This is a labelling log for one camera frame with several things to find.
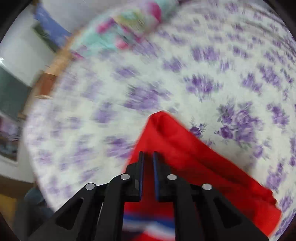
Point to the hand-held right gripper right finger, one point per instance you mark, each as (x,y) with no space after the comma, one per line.
(155,176)

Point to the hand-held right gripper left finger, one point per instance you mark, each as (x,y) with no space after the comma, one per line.
(141,176)

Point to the red and blue pants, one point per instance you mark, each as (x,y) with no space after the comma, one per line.
(196,162)

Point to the purple floral bedspread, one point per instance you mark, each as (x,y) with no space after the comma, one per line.
(208,69)

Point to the orange brown pillow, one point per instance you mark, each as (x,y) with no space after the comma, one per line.
(53,69)

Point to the folded teal floral blanket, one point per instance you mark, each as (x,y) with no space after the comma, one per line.
(129,18)

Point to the dark green framed panel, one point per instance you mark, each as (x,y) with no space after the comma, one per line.
(44,37)

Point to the blue printed cloth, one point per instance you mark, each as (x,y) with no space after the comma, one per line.
(53,27)

